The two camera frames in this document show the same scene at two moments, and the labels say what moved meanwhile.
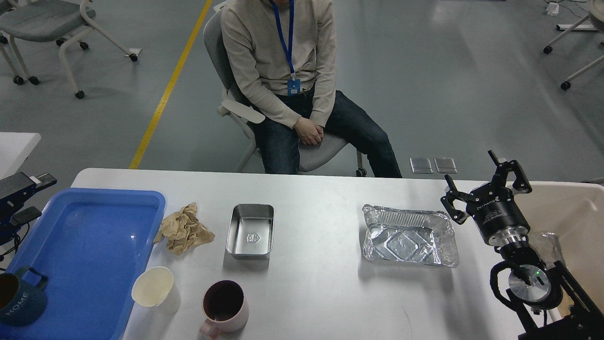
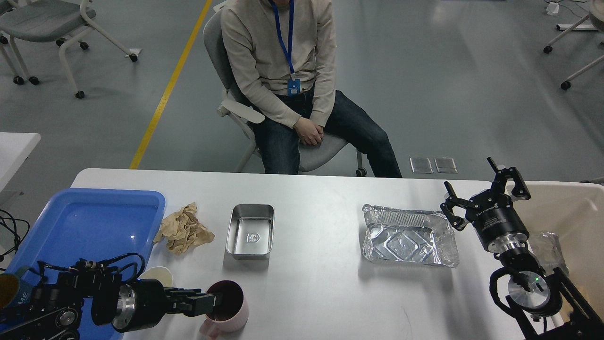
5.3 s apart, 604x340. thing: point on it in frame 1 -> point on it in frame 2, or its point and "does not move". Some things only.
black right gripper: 496,215 does not move
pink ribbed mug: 224,308 does not move
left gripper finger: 14,190 -> 201,300
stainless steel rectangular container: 250,231 does not move
